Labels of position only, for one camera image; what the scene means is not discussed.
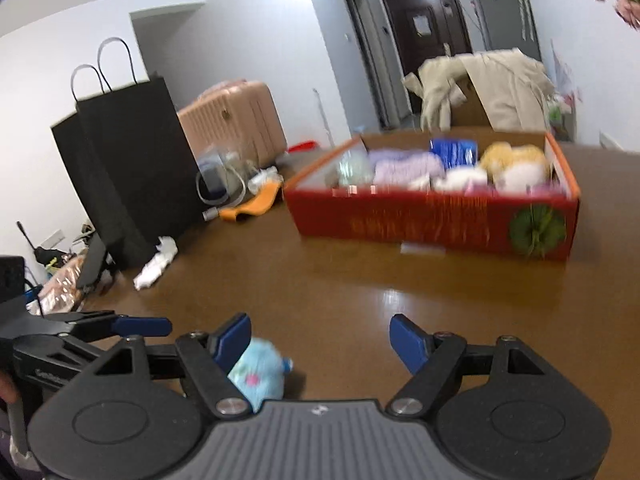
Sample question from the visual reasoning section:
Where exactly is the iridescent green pouch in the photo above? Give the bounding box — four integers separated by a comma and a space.
336, 151, 374, 188

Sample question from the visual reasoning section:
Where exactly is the blue tissue pack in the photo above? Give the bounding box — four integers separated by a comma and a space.
430, 138, 477, 170

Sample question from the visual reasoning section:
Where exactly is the dark wooden door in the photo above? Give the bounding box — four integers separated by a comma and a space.
383, 0, 473, 75

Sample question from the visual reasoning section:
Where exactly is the pink suitcase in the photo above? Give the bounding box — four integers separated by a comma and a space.
178, 79, 288, 167

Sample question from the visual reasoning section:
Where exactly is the black paper bag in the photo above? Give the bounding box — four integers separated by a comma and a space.
51, 63, 204, 270

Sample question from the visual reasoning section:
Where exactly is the light blue plush toy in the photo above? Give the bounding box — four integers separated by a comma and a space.
228, 337, 293, 413

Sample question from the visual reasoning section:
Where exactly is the red orange cardboard box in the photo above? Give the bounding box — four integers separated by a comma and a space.
283, 127, 580, 261

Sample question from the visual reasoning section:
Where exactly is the purple knitted cloth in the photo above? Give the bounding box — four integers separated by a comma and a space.
369, 148, 446, 188

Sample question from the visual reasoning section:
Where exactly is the white blue device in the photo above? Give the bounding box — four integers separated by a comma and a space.
195, 148, 253, 207

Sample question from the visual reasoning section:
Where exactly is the red bucket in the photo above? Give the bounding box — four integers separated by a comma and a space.
286, 141, 320, 154

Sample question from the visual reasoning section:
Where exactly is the brown chair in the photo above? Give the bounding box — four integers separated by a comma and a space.
451, 75, 490, 127

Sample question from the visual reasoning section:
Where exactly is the beige coat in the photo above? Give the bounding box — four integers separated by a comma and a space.
402, 49, 554, 132

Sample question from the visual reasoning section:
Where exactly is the grey refrigerator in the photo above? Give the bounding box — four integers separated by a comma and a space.
472, 0, 541, 61

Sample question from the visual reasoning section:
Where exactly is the white small toy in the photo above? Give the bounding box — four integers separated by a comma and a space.
247, 166, 284, 195

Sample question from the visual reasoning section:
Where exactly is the pink satin pouch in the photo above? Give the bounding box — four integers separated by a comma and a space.
463, 182, 566, 198

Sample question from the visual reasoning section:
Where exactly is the yellow plush toy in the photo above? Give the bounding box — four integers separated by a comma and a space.
478, 142, 548, 174

